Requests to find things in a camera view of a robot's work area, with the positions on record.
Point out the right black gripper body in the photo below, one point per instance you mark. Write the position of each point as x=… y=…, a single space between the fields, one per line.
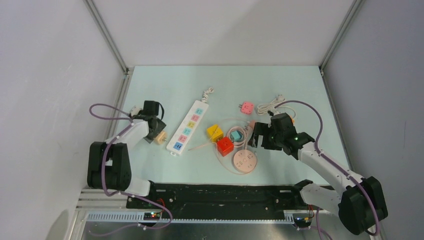
x=274 y=143

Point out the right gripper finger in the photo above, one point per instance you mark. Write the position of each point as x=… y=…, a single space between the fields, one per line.
x=254 y=140
x=261 y=129

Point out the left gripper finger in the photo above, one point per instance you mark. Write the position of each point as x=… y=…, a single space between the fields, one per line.
x=157 y=125
x=151 y=136

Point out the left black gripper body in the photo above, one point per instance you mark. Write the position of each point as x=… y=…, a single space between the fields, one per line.
x=157 y=120

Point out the beige cube plug adapter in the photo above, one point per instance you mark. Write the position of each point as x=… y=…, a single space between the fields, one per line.
x=161 y=138

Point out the white multicolour power strip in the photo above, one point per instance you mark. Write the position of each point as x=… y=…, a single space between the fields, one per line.
x=189 y=124

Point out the red cube socket adapter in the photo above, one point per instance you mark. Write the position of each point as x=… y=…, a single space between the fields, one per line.
x=225 y=146

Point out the yellow cube socket adapter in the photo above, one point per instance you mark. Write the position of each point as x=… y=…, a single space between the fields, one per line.
x=214 y=133

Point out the orange power strip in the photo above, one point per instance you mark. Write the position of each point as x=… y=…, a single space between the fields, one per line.
x=291 y=118

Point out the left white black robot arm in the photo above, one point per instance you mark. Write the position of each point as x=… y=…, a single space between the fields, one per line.
x=109 y=166

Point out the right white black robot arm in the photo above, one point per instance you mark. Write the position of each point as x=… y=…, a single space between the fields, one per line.
x=358 y=202

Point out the small pink plug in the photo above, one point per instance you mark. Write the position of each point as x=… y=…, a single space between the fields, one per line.
x=250 y=126

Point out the pink square plug adapter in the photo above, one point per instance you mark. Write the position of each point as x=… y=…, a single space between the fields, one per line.
x=247 y=108

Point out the teal cube socket adapter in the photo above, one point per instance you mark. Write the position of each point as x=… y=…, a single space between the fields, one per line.
x=236 y=136

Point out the pink round power strip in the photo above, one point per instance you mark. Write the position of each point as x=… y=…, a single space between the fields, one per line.
x=244 y=161

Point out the light green table mat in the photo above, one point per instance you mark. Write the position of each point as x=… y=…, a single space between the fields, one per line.
x=177 y=87

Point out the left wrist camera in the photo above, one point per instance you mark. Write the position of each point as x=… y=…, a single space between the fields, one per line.
x=150 y=108

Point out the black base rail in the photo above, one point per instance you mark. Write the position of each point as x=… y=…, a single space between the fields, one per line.
x=227 y=202

